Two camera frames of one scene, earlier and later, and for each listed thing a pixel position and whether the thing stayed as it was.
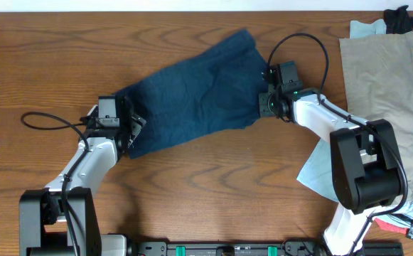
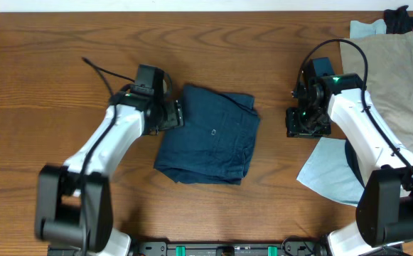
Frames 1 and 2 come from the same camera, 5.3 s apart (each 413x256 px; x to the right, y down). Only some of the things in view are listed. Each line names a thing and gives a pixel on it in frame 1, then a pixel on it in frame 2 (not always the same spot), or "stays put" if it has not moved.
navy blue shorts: x=217 y=87 to x=216 y=140
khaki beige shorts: x=389 y=77 stays put
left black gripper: x=135 y=120 to x=177 y=114
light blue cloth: x=316 y=173 stays put
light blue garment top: x=359 y=29 stays put
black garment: x=399 y=21 stays put
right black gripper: x=264 y=99 to x=294 y=130
